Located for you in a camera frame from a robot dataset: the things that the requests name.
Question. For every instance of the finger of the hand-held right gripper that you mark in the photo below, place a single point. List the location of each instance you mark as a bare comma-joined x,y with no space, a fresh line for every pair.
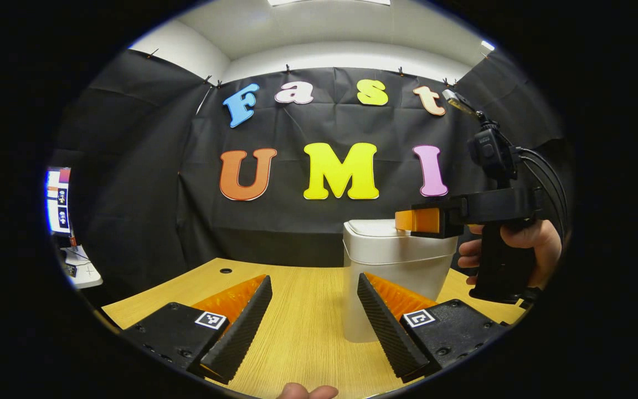
424,220

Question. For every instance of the white side table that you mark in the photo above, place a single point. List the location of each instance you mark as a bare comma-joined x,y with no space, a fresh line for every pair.
83,272

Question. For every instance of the long ceiling light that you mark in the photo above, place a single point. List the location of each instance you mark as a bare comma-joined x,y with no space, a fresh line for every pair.
324,2

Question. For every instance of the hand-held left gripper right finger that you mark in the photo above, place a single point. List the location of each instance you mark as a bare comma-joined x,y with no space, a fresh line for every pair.
388,331

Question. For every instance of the white desktop garbage bin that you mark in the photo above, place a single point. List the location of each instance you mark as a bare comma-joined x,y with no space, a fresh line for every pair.
385,255

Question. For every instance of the row of small backdrop clips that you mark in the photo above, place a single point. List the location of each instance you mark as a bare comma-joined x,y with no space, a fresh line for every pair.
287,68

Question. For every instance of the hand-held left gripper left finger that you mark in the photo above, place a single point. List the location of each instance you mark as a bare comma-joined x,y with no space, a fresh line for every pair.
244,331

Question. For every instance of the computer monitor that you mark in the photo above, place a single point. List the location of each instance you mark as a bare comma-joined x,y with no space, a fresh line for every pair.
57,199

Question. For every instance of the small ceiling light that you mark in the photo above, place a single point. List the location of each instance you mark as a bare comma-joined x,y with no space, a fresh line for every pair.
487,45

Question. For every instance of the black backdrop cloth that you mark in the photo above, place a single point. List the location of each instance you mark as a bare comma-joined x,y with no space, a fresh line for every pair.
297,227

